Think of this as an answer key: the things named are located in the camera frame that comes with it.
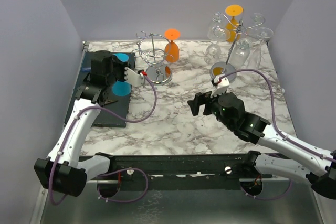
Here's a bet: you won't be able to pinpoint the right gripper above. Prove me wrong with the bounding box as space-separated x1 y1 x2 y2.
187 87 234 130

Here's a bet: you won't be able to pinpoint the blue plastic goblet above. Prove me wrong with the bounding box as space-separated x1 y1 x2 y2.
112 53 131 97

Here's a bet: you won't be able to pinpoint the scrolled chrome glass rack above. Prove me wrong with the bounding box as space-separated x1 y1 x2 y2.
205 12 266 82

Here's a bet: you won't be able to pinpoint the orange plastic goblet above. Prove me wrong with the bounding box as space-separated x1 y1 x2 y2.
164 28 180 63

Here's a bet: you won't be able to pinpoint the clear ribbed wine glass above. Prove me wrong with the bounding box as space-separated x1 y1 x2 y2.
230 38 253 69

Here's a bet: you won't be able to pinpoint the small clear wine glass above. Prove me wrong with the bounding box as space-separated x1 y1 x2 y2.
207 13 225 40

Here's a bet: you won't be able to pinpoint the yellow plastic goblet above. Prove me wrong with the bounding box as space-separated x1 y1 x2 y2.
225 4 244 43

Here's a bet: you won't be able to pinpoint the tall clear flute glass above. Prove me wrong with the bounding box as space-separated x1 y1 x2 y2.
247 13 265 38

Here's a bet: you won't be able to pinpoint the short ribbed clear glass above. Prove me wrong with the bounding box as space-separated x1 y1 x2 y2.
204 28 230 63

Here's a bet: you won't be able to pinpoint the clear stemmed wine glass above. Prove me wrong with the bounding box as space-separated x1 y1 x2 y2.
247 27 274 70

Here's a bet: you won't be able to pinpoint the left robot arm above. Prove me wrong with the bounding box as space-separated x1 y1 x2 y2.
34 50 134 197

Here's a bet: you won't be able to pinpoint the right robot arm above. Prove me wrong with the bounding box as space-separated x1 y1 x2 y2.
187 92 335 199

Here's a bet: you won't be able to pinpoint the round chrome glass rack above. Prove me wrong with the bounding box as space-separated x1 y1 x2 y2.
135 31 173 86

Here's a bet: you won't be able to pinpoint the dark tool mat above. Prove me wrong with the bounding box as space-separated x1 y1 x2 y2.
65 51 135 128

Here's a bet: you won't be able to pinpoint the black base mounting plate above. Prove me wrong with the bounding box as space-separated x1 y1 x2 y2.
83 153 274 192

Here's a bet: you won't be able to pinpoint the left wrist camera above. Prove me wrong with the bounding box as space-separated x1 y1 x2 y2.
126 69 146 87

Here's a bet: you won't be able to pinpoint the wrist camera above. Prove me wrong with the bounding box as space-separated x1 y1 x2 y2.
211 74 230 98
126 69 146 87

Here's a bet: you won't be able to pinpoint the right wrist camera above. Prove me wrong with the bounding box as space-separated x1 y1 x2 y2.
211 74 230 98

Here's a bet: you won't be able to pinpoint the yellow handled pliers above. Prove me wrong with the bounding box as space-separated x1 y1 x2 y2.
104 100 117 105

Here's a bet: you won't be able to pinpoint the blue handled screwdriver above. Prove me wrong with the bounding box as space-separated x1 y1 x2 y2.
81 67 91 72

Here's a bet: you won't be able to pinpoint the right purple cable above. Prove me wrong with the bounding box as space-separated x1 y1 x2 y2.
219 68 336 201

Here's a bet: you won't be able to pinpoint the purple cable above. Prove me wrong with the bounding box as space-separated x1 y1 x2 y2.
219 68 336 201
48 76 158 206

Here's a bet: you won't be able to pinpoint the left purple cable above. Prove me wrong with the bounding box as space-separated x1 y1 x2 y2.
48 76 158 206

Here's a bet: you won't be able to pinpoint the aluminium rail frame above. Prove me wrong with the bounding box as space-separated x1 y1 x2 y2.
29 41 90 224

